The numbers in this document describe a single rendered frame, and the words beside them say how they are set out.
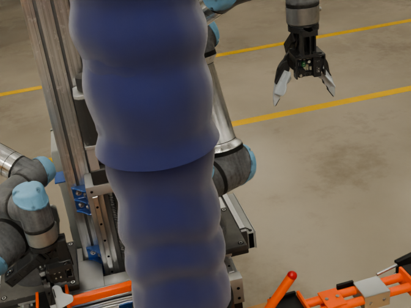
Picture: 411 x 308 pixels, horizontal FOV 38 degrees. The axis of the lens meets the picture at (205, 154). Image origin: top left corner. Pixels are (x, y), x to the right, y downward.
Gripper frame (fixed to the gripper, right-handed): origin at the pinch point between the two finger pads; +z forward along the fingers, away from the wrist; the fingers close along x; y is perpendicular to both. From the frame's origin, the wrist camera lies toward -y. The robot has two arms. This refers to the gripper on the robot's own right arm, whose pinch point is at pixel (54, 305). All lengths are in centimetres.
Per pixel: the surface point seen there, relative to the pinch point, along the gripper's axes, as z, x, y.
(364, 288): 0, -26, 74
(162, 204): -44, -36, 28
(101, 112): -63, -33, 21
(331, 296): 0, -26, 66
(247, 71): 106, 417, 191
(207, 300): -19, -36, 34
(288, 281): -10, -27, 55
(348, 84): 108, 336, 260
